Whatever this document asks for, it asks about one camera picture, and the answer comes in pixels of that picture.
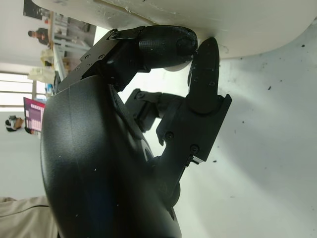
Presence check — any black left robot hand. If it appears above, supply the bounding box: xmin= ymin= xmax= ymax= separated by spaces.
xmin=40 ymin=24 xmax=233 ymax=238

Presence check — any white two-slot toaster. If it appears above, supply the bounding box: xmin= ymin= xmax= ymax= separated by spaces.
xmin=31 ymin=0 xmax=317 ymax=73

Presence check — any person in beige jacket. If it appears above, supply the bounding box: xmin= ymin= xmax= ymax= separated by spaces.
xmin=0 ymin=195 xmax=58 ymax=238

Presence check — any person in black clothes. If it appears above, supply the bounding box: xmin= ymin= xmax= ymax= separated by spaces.
xmin=27 ymin=27 xmax=50 ymax=46

